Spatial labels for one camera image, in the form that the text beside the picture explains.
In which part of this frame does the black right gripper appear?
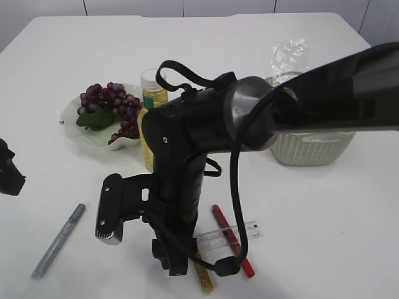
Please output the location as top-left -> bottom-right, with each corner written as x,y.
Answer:
142,88 -> 233,237

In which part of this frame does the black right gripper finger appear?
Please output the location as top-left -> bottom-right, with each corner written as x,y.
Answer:
168,237 -> 198,277
151,235 -> 174,270

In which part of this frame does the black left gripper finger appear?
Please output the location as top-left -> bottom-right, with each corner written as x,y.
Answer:
0,139 -> 26,196

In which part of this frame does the gold glitter pen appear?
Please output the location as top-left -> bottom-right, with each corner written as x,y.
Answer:
193,262 -> 214,295

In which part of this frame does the yellow oil bottle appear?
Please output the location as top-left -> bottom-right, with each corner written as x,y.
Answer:
137,69 -> 168,173

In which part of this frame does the red glitter pen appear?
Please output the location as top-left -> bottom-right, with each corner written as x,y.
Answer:
211,204 -> 255,278

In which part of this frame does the clear plastic ruler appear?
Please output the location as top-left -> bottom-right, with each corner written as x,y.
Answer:
194,221 -> 264,257

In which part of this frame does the purple artificial grape bunch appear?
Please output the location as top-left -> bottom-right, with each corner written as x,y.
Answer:
75,82 -> 143,145

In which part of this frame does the silver glitter pen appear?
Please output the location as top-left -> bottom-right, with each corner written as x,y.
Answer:
31,203 -> 86,280

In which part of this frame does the clear crinkled plastic sheet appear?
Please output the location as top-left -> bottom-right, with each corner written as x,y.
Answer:
267,38 -> 310,87

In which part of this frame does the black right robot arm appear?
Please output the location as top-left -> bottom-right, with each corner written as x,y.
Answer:
143,42 -> 398,277

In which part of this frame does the frosted wavy glass plate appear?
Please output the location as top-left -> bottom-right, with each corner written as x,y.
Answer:
60,95 -> 140,151

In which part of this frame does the grey-green woven plastic basket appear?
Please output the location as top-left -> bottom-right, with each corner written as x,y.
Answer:
264,71 -> 358,167

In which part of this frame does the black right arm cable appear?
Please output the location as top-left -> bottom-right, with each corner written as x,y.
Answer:
146,60 -> 281,278

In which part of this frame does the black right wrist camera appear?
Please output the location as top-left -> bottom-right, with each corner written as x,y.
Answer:
95,173 -> 153,245

